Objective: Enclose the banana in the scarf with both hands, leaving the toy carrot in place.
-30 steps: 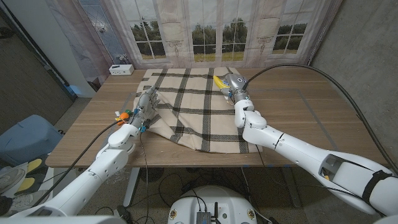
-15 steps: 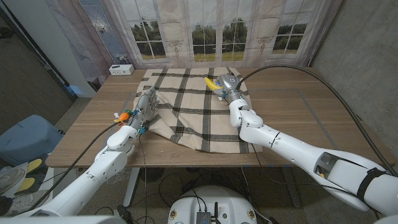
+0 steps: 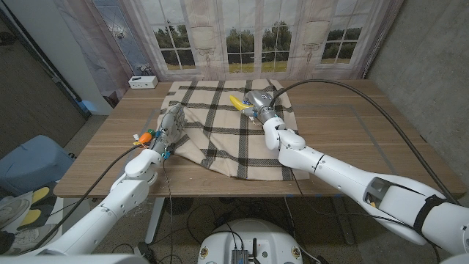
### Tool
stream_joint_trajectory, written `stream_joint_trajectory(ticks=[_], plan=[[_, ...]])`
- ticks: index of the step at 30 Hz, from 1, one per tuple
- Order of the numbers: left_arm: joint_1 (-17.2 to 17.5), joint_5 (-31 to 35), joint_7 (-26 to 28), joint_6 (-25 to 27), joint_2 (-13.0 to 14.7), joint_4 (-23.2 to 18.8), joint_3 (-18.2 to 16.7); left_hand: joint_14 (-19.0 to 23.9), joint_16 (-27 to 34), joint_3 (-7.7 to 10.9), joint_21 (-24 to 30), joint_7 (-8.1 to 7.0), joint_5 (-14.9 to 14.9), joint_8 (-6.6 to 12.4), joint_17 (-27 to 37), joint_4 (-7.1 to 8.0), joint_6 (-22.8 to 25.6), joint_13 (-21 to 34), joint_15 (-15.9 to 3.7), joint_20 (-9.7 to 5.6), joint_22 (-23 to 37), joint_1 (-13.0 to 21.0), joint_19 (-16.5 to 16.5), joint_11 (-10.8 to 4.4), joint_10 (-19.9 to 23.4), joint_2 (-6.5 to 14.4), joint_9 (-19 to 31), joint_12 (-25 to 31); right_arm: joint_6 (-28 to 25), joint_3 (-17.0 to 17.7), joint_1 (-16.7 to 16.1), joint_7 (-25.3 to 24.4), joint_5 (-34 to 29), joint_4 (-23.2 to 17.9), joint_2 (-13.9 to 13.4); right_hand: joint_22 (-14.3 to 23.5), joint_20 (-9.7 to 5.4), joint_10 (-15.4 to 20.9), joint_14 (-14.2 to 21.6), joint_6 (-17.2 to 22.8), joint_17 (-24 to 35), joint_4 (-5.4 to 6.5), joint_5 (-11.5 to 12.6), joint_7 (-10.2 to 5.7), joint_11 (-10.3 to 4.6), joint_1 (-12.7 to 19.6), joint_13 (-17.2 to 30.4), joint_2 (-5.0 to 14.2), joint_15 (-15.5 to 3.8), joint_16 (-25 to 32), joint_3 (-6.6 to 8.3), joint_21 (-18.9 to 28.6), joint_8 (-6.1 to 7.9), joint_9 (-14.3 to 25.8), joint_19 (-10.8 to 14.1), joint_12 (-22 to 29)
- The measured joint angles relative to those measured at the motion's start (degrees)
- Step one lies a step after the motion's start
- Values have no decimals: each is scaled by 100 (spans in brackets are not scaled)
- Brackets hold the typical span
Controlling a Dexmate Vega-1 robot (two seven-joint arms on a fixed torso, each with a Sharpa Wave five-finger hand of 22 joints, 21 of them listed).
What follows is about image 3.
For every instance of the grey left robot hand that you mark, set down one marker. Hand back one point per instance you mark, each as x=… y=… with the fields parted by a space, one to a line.
x=170 y=126

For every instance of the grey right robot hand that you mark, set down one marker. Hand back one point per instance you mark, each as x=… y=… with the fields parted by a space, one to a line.
x=262 y=100

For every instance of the yellow banana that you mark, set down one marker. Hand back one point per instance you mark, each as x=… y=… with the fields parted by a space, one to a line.
x=238 y=103

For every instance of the cream black plaid scarf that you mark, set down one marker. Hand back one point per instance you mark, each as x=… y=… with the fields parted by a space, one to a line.
x=223 y=146

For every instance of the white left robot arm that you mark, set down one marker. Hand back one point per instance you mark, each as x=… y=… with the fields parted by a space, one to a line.
x=110 y=205

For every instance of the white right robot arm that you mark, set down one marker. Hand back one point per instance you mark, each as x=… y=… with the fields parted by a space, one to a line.
x=348 y=176

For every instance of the orange toy carrot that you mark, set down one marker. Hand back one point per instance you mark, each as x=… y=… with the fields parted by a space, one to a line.
x=145 y=138

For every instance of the white power strip box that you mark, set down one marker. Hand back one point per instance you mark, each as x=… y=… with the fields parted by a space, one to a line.
x=143 y=82

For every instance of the printed window backdrop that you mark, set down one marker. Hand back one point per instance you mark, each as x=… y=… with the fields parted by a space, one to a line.
x=256 y=22

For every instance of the light blue floor object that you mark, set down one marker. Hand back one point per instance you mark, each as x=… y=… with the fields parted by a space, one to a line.
x=88 y=107

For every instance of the purple printed backdrop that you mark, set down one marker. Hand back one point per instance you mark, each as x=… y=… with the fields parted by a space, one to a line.
x=110 y=55

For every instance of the white table leg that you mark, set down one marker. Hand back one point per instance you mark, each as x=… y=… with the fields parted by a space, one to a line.
x=154 y=220

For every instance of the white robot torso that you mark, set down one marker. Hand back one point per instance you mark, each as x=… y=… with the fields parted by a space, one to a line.
x=253 y=234

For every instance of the blue-grey plastic bin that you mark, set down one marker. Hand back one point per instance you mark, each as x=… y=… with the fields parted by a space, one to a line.
x=33 y=161

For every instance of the yellow patterned floor mat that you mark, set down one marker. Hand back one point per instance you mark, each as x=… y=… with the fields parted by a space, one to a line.
x=40 y=194

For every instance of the black box on torso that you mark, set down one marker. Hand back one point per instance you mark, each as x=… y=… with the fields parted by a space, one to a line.
x=240 y=256

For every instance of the grey table leg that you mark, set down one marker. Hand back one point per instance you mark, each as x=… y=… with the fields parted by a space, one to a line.
x=348 y=231

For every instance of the grey sneaker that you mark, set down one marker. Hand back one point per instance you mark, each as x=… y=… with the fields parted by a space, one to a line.
x=29 y=238

